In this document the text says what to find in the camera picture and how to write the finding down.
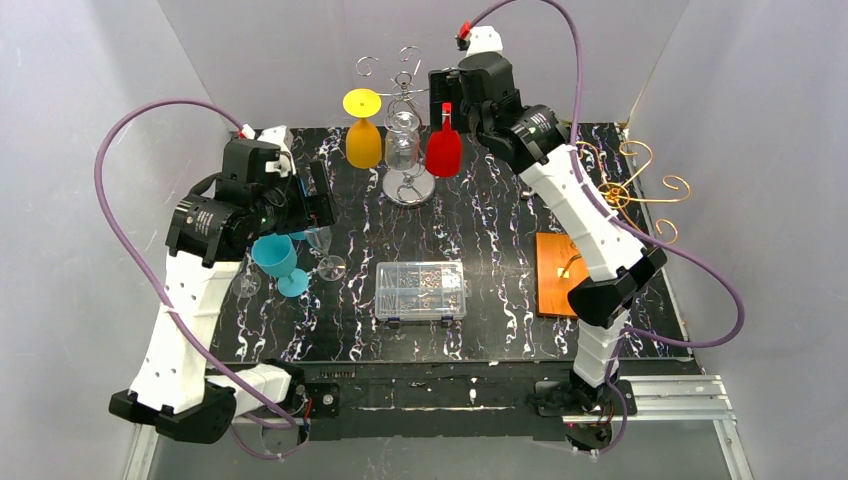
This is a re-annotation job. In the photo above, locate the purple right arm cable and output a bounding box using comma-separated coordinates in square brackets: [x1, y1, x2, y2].
[466, 0, 747, 455]

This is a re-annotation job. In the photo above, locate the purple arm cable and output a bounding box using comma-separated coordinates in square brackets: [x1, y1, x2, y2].
[466, 0, 747, 455]
[93, 99, 313, 462]

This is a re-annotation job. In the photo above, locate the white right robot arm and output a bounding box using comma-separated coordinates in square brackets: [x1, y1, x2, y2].
[429, 24, 666, 410]

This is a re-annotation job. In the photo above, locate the clear plastic screw box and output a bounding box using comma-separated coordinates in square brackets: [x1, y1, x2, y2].
[374, 261, 467, 323]

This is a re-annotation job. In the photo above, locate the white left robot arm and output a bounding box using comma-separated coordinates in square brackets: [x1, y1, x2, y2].
[109, 125, 336, 444]

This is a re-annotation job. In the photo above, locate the clear glass wine glass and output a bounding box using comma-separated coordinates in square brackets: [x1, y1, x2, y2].
[304, 226, 346, 281]
[230, 258, 262, 299]

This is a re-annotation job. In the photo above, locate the gold wire glass rack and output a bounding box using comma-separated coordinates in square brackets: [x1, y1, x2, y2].
[577, 140, 692, 233]

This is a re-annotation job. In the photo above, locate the yellow plastic wine glass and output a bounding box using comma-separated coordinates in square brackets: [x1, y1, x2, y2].
[343, 88, 382, 169]

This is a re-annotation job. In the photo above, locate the silver wire glass rack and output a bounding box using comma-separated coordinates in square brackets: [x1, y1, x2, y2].
[380, 45, 435, 208]

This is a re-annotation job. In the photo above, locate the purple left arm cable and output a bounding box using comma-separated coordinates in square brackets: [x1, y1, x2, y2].
[93, 99, 313, 462]

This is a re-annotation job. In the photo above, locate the orange wooden rack base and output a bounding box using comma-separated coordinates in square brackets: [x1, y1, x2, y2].
[535, 232, 588, 319]

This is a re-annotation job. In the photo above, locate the red plastic wine glass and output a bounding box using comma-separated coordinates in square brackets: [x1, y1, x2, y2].
[425, 102, 462, 178]

